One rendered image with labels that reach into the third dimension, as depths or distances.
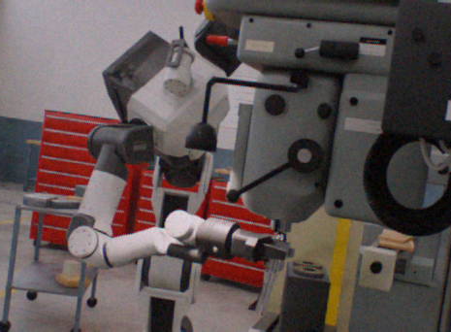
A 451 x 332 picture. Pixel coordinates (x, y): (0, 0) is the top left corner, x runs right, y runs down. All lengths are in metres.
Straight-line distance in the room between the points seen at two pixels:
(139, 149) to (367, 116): 0.64
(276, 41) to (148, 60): 0.57
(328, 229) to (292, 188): 1.84
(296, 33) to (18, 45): 11.51
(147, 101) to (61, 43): 10.54
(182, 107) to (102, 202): 0.33
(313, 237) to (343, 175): 1.90
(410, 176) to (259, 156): 0.31
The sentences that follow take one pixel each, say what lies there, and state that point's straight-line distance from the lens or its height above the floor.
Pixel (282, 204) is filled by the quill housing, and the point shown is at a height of 1.35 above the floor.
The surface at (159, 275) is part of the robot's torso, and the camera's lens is 2.06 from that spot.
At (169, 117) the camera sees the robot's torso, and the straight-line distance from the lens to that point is 1.69.
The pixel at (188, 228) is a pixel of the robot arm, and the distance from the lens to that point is 1.47.
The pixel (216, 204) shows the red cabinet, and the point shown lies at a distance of 6.21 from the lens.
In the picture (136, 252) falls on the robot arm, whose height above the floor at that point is 1.16.
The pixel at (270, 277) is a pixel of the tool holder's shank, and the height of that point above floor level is 1.17.
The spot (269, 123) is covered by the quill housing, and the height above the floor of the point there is 1.51.
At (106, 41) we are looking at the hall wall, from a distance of 11.81.
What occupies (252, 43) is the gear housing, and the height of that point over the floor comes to 1.67.
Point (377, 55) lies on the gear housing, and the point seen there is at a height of 1.67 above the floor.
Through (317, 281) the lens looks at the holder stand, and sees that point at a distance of 1.80.
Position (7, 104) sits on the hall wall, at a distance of 12.72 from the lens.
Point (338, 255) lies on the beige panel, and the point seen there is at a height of 0.96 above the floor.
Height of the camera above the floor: 1.48
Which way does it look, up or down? 3 degrees down
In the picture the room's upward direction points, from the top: 8 degrees clockwise
